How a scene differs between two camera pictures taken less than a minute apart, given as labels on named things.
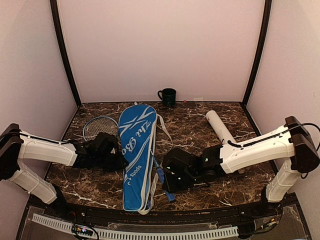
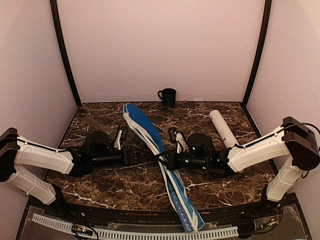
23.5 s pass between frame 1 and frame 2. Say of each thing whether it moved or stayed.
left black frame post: stayed
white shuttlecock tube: moved
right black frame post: stayed
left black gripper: moved
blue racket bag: moved
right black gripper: moved
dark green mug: stayed
